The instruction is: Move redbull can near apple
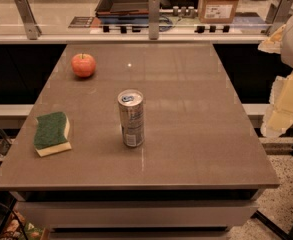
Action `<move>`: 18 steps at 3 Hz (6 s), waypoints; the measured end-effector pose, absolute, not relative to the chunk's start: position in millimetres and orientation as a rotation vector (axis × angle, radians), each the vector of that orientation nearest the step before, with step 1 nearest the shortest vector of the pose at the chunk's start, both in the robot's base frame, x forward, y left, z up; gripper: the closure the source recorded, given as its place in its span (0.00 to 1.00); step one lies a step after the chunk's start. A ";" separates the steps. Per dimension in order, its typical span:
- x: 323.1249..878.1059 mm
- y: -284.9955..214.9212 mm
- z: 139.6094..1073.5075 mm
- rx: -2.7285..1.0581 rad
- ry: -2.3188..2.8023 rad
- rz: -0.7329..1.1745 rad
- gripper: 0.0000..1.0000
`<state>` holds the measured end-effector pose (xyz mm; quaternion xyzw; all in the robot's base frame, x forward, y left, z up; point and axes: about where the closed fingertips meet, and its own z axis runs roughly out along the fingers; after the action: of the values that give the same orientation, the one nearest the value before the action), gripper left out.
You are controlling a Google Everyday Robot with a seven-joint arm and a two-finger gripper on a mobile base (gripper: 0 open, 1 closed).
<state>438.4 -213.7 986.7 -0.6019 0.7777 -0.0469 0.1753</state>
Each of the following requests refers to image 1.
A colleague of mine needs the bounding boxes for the grey drawer cabinet under table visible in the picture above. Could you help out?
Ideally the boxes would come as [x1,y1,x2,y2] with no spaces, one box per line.
[16,200,258,240]

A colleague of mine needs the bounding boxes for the left metal railing bracket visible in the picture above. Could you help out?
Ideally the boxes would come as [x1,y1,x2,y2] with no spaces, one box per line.
[14,0,41,40]

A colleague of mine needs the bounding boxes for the right metal railing bracket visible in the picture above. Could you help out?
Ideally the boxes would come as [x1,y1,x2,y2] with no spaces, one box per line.
[265,0,293,36]

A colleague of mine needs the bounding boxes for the dark open tray box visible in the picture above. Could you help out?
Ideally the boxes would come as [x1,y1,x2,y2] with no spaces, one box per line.
[95,0,149,16]

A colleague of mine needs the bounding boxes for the red apple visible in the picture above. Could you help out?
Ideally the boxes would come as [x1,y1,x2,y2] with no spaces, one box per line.
[71,53,96,78]

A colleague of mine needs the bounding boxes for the metal railing bracket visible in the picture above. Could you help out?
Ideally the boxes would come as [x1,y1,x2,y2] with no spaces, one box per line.
[14,0,41,40]
[265,0,293,36]
[148,0,160,40]

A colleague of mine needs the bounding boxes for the silver redbull can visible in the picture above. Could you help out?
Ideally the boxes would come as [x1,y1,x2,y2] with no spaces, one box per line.
[118,89,144,147]

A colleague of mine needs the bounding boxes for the green yellow sponge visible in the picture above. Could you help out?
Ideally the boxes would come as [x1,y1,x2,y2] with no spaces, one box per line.
[33,112,72,157]

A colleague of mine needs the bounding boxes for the cardboard box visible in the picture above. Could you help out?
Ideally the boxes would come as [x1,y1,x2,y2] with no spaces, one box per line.
[198,0,239,23]

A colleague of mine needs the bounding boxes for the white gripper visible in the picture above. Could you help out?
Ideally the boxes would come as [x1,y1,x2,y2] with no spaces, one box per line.
[258,15,293,138]

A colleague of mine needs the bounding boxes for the middle metal railing bracket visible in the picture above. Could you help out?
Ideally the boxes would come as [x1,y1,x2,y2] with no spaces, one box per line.
[148,0,160,40]

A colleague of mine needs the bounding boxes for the snack bags on floor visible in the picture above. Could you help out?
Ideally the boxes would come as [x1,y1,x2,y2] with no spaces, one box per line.
[0,211,49,240]

